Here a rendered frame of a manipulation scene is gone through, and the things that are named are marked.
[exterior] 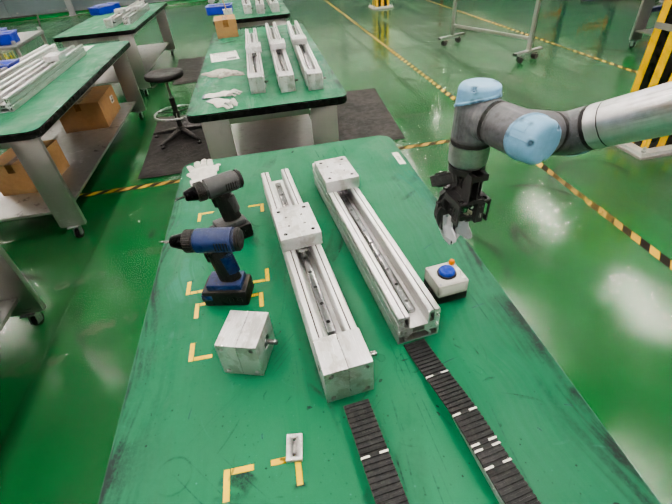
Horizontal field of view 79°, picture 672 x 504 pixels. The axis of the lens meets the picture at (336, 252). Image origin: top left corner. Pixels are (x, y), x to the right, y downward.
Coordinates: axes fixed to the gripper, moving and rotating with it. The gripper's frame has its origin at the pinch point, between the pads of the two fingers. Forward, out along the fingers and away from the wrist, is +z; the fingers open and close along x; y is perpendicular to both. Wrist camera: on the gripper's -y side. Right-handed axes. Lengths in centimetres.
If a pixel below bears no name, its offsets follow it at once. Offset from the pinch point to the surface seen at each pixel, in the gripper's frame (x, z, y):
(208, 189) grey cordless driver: -53, -2, -41
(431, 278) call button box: -3.6, 11.6, 0.4
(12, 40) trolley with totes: -229, 14, -441
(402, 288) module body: -11.8, 11.4, 1.4
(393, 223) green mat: 0.0, 17.4, -32.3
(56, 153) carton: -172, 65, -264
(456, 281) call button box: 1.2, 10.9, 4.0
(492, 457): -12.9, 13.1, 42.1
